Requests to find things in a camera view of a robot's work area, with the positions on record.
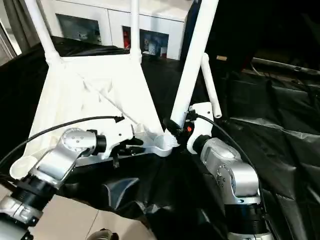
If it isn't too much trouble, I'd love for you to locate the white plastic table leg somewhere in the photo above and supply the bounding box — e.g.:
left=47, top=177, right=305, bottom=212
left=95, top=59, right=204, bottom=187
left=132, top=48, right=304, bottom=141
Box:
left=22, top=0, right=65, bottom=63
left=162, top=0, right=220, bottom=148
left=201, top=52, right=223, bottom=120
left=129, top=0, right=144, bottom=63

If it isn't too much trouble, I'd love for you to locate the white plastic table top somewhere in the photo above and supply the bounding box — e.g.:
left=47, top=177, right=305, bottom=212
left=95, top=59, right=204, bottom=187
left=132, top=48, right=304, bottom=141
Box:
left=9, top=52, right=180, bottom=180

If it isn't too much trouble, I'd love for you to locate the black plastic mat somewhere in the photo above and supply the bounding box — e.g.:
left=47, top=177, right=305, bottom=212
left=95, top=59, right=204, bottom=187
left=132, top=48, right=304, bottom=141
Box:
left=0, top=36, right=320, bottom=240

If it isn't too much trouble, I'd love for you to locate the white glass-door cabinet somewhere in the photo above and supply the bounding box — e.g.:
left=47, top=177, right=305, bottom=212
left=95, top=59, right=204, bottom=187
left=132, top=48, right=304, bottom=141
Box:
left=40, top=0, right=193, bottom=61

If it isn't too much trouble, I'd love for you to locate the grey curtain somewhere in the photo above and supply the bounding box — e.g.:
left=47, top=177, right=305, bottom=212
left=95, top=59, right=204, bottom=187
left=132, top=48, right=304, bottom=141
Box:
left=0, top=0, right=51, bottom=58

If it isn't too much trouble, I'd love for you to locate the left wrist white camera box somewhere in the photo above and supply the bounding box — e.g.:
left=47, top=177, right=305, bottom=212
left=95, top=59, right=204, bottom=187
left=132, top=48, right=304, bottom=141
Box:
left=97, top=117, right=135, bottom=161

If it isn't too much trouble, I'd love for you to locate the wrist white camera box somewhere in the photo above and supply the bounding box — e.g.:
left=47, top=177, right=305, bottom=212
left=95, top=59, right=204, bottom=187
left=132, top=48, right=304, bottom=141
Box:
left=186, top=102, right=213, bottom=153
left=97, top=117, right=135, bottom=161

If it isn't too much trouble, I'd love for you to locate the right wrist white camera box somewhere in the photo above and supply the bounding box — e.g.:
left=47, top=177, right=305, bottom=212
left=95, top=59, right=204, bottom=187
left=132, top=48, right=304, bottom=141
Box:
left=186, top=102, right=213, bottom=153

